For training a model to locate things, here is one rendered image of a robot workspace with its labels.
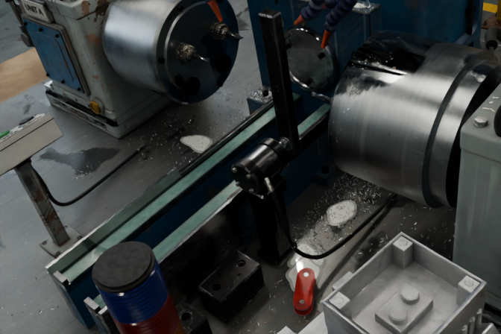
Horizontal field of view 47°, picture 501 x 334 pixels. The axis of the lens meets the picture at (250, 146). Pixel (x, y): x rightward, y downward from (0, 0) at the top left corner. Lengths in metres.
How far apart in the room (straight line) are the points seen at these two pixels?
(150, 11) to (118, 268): 0.74
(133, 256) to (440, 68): 0.50
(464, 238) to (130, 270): 0.50
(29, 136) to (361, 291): 0.69
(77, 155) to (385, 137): 0.85
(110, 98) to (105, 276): 0.90
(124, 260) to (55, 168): 0.92
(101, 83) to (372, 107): 0.74
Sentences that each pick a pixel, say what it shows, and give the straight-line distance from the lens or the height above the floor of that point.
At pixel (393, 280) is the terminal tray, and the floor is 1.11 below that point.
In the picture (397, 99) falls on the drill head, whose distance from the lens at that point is 0.85.
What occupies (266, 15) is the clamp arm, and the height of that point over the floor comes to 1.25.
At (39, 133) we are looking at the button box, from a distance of 1.11.
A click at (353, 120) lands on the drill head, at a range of 0.88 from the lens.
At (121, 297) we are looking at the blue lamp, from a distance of 0.55.
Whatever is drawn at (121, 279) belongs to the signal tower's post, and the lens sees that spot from 0.55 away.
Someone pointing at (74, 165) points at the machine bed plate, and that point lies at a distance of 1.45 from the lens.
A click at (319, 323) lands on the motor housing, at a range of 0.67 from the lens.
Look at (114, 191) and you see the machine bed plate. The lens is 1.33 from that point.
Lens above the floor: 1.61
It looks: 37 degrees down
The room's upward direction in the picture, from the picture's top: 12 degrees counter-clockwise
